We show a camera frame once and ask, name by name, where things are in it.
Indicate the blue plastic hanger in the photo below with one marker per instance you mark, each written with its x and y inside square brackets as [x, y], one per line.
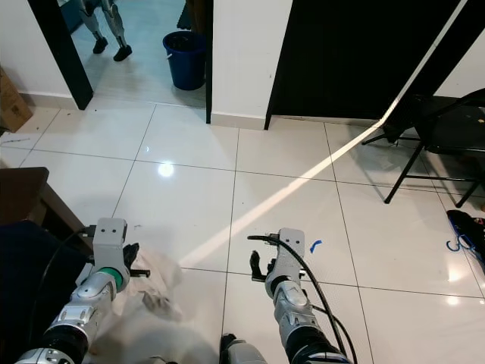
[458, 244]

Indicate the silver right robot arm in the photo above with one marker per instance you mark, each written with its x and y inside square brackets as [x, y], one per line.
[295, 315]

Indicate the black folding chair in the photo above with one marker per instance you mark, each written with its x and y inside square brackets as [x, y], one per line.
[447, 121]

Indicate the black Petronas garment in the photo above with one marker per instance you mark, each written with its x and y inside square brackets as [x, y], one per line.
[471, 224]

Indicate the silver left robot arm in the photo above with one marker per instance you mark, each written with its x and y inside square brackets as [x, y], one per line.
[79, 303]

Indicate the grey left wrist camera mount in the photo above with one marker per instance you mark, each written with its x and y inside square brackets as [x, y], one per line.
[110, 239]

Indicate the dark wooden dining table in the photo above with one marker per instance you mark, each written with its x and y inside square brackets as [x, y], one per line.
[23, 189]

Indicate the black door frame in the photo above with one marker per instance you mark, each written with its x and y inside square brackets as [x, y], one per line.
[209, 61]
[64, 57]

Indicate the brown cardboard box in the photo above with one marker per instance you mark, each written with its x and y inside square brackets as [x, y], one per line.
[15, 102]

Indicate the robot right leg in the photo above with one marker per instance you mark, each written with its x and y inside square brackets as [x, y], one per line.
[246, 353]

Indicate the navy blue t-shirt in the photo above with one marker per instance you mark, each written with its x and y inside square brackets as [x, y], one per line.
[38, 288]

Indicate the blue plastic fragment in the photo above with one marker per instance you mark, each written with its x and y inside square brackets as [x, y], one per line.
[314, 245]

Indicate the black wardrobe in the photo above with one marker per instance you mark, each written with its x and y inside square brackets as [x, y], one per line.
[341, 61]

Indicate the blue plastic bucket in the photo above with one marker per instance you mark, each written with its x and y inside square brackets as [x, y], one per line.
[186, 64]

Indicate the white shirt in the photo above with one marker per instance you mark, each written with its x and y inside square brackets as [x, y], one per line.
[159, 299]

